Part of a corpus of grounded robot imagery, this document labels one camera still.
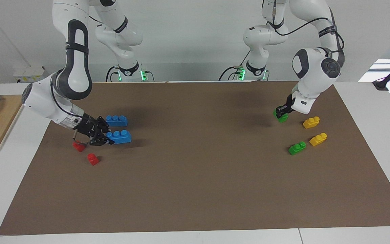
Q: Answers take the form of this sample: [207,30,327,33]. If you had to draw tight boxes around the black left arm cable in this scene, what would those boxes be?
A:
[272,0,346,66]

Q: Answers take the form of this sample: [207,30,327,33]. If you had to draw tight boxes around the blue three-stud toy block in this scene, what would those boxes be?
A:
[106,130,132,145]
[106,115,129,127]

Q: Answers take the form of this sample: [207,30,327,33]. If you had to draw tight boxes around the brown table mat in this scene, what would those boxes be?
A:
[0,81,390,236]

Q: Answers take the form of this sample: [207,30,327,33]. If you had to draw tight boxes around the black left base cable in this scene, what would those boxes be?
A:
[218,66,247,81]

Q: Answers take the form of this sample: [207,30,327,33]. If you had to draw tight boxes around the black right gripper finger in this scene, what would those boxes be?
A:
[91,134,115,146]
[96,116,110,134]

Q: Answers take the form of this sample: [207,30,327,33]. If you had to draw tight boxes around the black right base cable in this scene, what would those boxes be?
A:
[105,66,120,83]

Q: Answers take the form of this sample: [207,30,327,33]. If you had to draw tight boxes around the black base cable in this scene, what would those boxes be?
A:
[105,66,120,83]
[218,66,247,81]

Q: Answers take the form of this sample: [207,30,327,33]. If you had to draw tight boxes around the green two-stud toy block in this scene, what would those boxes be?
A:
[288,141,307,156]
[273,108,289,123]

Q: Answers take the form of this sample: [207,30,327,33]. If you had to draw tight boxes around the white wall socket box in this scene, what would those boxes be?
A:
[13,66,51,83]

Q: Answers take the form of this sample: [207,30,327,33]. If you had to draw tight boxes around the yellow two-stud toy block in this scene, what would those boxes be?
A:
[302,116,321,129]
[309,133,328,147]

